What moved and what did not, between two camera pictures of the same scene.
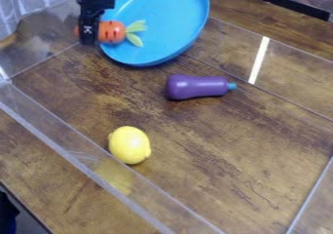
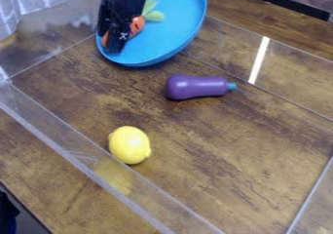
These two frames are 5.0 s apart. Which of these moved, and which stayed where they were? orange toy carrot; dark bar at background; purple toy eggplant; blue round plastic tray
Moved: orange toy carrot
Stayed: dark bar at background; purple toy eggplant; blue round plastic tray
